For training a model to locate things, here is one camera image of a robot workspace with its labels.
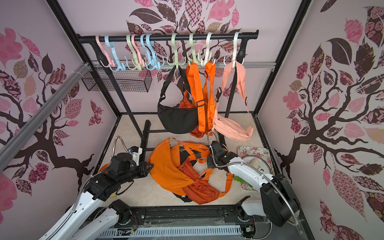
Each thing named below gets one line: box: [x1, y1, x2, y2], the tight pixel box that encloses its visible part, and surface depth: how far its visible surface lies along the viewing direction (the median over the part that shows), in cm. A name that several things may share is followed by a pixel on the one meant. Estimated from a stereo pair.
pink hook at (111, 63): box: [95, 35, 115, 68], surface depth 57 cm
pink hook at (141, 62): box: [131, 34, 145, 68], surface depth 58 cm
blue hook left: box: [104, 35, 127, 72], surface depth 58 cm
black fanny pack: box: [157, 65, 199, 134], surface depth 85 cm
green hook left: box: [126, 34, 142, 72], surface depth 57 cm
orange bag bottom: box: [148, 138, 200, 196], surface depth 81 cm
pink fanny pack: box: [212, 61, 254, 141], surface depth 77 cm
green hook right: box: [186, 33, 201, 65], surface depth 62 cm
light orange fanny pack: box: [179, 62, 216, 138], surface depth 71 cm
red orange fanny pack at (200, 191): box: [178, 158, 220, 205], surface depth 79 cm
